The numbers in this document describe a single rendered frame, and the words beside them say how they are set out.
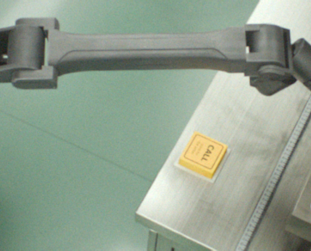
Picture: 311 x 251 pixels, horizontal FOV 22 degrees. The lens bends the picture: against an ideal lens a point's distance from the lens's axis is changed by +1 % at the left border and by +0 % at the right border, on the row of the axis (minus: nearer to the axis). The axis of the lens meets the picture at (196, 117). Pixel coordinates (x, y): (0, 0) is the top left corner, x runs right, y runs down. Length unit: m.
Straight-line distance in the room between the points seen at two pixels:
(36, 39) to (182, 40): 0.23
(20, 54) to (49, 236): 1.21
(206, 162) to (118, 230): 0.98
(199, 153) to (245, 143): 0.10
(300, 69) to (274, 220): 0.31
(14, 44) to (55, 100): 1.38
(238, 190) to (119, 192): 1.03
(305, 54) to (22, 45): 0.45
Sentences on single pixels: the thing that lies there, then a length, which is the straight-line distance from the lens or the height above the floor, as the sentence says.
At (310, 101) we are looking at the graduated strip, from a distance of 1.61.
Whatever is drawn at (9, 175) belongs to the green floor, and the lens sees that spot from 2.52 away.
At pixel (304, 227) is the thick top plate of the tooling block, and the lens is 1.35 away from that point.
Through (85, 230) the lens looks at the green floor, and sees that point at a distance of 2.42.
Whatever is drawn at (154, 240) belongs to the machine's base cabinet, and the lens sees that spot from 1.50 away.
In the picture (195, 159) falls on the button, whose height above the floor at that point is 0.92.
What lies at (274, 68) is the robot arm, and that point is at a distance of 1.26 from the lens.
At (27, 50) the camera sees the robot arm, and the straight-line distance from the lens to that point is 1.27.
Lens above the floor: 2.19
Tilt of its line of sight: 57 degrees down
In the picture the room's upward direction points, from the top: 10 degrees clockwise
